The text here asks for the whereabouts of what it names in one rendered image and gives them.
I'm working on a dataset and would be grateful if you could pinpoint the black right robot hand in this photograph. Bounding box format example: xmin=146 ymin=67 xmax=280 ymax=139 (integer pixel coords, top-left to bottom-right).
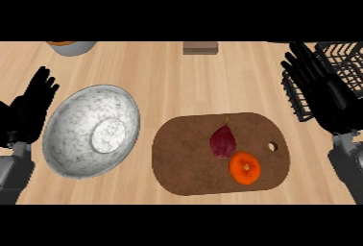
xmin=278 ymin=41 xmax=363 ymax=135

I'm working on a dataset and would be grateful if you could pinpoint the orange round fruit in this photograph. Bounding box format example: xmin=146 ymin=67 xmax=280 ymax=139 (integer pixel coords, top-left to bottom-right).
xmin=228 ymin=151 xmax=262 ymax=185

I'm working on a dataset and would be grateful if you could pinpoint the brown wooden block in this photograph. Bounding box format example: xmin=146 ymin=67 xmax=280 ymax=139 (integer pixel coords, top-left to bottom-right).
xmin=181 ymin=41 xmax=219 ymax=56

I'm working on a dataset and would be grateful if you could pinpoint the black wire tiered basket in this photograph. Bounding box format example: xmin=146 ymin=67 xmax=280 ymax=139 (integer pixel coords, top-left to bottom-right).
xmin=280 ymin=41 xmax=363 ymax=123

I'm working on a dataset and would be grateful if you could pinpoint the dark red pear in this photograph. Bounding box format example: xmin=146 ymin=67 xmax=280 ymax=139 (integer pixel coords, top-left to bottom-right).
xmin=208 ymin=116 xmax=236 ymax=160

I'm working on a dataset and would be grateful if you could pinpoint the white marble bowl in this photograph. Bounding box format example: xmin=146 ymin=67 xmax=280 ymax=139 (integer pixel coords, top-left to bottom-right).
xmin=41 ymin=84 xmax=141 ymax=180

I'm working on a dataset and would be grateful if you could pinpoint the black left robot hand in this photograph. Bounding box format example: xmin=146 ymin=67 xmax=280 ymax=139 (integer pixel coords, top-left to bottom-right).
xmin=0 ymin=65 xmax=60 ymax=149

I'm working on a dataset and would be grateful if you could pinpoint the brown wooden cutting board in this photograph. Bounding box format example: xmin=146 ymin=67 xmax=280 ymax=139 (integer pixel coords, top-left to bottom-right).
xmin=150 ymin=111 xmax=292 ymax=197

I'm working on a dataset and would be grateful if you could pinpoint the grey pot with orange content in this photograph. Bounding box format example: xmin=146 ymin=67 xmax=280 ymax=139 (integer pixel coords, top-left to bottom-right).
xmin=44 ymin=41 xmax=97 ymax=58

